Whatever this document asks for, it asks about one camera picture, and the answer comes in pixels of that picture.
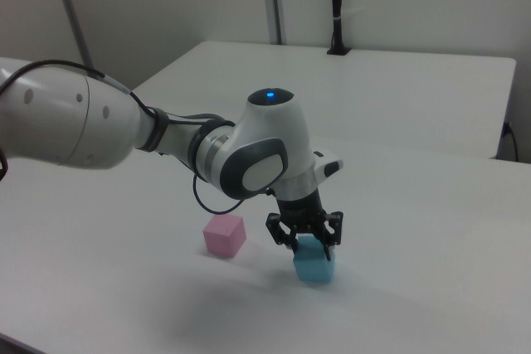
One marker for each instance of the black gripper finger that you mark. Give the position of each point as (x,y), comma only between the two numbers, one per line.
(334,231)
(282,231)

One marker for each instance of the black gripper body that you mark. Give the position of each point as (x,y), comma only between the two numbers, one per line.
(300,211)

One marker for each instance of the blue foam cube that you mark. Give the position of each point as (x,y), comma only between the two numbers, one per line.
(313,267)

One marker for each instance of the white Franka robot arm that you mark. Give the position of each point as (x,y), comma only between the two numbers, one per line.
(50,122)

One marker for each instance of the pink foam cube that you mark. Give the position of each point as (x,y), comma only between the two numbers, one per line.
(224,238)

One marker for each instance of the white side table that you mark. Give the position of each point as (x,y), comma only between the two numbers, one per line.
(373,93)

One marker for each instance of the slanted grey partition post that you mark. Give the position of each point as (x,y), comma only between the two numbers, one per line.
(70,10)

